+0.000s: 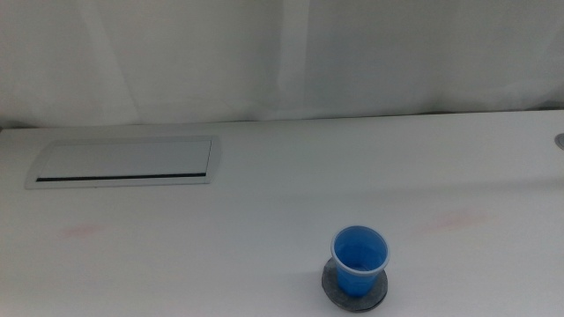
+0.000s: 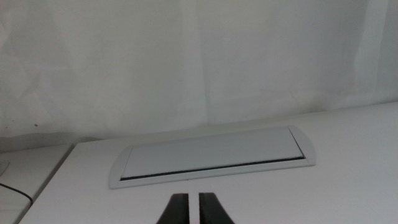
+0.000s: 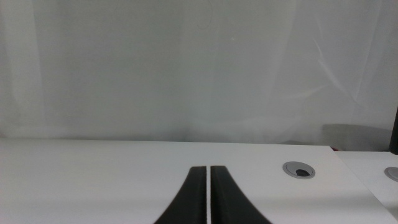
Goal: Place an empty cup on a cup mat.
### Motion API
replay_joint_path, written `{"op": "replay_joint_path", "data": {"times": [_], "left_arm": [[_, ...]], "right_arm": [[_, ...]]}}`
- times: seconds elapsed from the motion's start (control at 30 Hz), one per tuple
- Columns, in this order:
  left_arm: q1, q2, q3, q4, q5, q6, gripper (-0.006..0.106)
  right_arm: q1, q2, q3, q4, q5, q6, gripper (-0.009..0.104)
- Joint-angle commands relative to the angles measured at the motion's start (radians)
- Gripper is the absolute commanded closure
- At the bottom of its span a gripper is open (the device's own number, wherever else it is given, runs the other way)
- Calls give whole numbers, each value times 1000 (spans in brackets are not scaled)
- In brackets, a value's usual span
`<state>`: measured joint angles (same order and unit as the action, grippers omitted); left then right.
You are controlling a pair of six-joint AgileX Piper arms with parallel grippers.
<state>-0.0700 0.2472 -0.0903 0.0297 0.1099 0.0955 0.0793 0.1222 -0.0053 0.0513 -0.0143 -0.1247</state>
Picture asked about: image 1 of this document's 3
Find blue plastic cup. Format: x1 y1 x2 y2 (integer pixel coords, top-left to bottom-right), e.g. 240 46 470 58
330 225 391 299

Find round grey cup mat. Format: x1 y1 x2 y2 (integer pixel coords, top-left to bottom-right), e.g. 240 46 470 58
321 256 390 313

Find white backdrop curtain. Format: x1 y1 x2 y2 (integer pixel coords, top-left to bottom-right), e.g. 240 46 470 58
0 0 564 129

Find grey table cable hatch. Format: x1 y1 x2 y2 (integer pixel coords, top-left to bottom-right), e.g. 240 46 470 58
24 135 224 191

